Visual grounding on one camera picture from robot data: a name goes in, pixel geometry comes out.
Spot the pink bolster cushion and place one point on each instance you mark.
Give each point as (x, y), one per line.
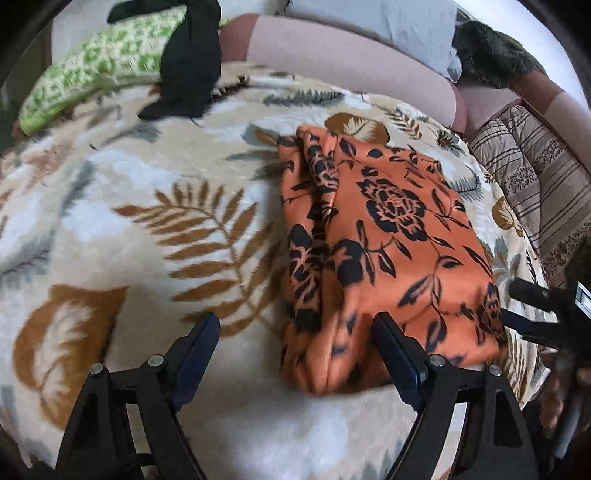
(351, 64)
(535, 101)

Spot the grey pillow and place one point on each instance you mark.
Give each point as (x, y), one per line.
(392, 27)

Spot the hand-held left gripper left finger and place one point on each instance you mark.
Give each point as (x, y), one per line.
(194, 357)

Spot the orange floral print garment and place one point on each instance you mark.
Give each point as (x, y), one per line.
(383, 249)

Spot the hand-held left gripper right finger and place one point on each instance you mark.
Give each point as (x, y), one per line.
(400, 357)

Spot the brown striped cover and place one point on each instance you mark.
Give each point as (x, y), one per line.
(540, 184)

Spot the dark fur cloth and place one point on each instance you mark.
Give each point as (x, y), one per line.
(494, 53)

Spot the black garment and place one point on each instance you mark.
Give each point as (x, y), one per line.
(184, 60)

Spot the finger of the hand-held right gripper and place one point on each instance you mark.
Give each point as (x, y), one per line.
(531, 330)
(531, 295)

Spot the green checkered pillow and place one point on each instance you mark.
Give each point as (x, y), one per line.
(106, 60)

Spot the person's right hand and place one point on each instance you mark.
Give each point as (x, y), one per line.
(554, 397)

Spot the leaf print blanket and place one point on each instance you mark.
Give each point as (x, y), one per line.
(138, 240)

